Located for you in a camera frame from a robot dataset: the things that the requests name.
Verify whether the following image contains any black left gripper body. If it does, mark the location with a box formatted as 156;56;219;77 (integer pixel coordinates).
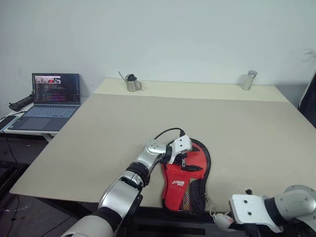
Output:
175;153;189;171

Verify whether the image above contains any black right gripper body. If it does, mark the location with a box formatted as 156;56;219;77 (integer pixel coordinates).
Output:
244;224;261;237

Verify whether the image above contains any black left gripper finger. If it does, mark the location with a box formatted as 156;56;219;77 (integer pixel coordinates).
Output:
183;164;201;173

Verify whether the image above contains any red black paddle case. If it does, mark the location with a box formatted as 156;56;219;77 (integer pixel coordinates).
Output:
161;137;213;218

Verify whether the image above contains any white zipper pull charm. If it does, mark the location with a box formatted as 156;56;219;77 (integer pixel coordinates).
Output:
209;204;235;228

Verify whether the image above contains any large beige table mat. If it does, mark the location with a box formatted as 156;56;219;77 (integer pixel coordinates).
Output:
9;93;316;216

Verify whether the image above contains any steel pitcher with spout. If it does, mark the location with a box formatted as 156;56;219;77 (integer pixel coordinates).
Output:
117;71;143;93

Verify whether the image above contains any steel cylinder tumbler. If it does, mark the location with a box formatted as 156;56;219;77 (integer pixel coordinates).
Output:
241;70;258;91

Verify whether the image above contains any black chair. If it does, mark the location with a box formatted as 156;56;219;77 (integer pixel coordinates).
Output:
297;71;316;129

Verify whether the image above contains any open grey laptop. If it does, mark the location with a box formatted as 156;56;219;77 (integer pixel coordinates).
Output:
10;72;81;132

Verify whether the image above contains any black power strip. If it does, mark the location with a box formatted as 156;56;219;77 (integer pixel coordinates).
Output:
8;94;35;111

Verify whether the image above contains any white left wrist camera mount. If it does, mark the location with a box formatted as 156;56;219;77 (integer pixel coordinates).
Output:
168;135;193;165

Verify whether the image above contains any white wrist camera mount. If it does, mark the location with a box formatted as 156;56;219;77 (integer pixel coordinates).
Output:
168;135;193;165
228;193;285;233

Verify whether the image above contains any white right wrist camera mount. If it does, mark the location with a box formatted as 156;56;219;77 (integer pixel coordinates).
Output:
228;193;285;233

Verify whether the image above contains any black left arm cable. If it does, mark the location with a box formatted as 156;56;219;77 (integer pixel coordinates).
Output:
152;127;185;142

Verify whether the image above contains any black table frame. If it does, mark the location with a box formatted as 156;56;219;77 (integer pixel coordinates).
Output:
125;206;216;237

